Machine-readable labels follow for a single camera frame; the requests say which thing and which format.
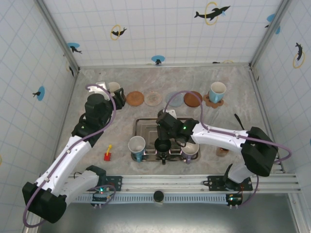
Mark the white ceramic mug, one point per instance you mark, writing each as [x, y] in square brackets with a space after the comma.
[113, 87]

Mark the round cork coaster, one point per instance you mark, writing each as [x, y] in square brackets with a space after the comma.
[134, 98]

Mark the black mug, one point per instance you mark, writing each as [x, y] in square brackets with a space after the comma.
[162, 148]

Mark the round grey-blue coaster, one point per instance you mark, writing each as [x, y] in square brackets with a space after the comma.
[176, 100]

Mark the purple mug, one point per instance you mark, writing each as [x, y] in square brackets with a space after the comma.
[190, 150]

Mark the round beige patterned coaster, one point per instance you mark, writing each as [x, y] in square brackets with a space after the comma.
[153, 99]

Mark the round dark brown coaster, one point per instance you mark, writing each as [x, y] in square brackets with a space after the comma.
[192, 99]

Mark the teal blue mug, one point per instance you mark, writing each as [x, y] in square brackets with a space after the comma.
[136, 144]

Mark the brown flower-shaped coaster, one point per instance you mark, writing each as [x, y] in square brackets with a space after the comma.
[206, 100]

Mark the light blue mug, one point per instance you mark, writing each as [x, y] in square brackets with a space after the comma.
[217, 87]

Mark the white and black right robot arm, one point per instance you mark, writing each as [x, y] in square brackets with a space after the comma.
[216, 138]

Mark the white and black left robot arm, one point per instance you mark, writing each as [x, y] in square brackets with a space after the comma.
[65, 157]

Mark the rectangular steel tray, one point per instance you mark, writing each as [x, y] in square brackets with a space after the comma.
[145, 128]

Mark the red and yellow toy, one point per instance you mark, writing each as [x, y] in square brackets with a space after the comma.
[107, 157]

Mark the fish blue oval sticker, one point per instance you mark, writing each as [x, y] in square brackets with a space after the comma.
[41, 93]
[158, 58]

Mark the spice jar with black lid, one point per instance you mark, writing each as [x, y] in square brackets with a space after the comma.
[221, 152]

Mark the shark blue oval sticker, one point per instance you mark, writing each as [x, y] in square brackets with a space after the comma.
[73, 45]

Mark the round black knob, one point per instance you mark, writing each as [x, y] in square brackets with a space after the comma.
[158, 196]

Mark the green left controller board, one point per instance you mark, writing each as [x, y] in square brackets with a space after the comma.
[99, 197]

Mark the green controller board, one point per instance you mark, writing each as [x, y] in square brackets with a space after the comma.
[234, 199]
[99, 197]

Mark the grey metal panel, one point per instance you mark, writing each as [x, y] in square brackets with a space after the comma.
[158, 218]

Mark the green right controller board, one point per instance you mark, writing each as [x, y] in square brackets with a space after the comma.
[234, 199]

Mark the blue blob sticker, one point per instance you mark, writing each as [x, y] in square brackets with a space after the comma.
[271, 17]

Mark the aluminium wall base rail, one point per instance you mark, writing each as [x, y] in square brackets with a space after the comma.
[121, 65]

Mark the aluminium side rail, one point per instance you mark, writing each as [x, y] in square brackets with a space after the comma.
[71, 95]
[256, 83]

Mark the aluminium mounting rail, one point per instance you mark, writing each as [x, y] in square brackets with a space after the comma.
[158, 180]

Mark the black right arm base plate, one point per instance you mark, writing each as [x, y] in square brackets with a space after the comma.
[213, 182]

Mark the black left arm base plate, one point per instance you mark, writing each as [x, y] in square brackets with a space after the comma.
[115, 180]

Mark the aluminium frame post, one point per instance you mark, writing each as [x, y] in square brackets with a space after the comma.
[59, 36]
[261, 48]

